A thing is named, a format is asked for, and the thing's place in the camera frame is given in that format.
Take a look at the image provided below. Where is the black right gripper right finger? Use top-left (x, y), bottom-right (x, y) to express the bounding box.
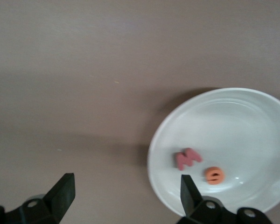
top-left (177, 174), bottom-right (273, 224)

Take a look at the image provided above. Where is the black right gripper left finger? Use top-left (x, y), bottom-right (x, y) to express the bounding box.
top-left (0, 173), bottom-right (75, 224)

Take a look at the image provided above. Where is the orange letter e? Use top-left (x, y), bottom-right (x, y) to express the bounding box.
top-left (204, 166), bottom-right (224, 185)

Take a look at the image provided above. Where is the pink letter w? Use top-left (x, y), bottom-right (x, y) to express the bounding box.
top-left (173, 147), bottom-right (203, 172)

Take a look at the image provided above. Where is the beige plate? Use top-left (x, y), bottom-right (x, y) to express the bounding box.
top-left (147, 87), bottom-right (280, 217)

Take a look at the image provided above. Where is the brown paper table cover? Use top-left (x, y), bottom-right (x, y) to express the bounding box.
top-left (0, 0), bottom-right (280, 224)

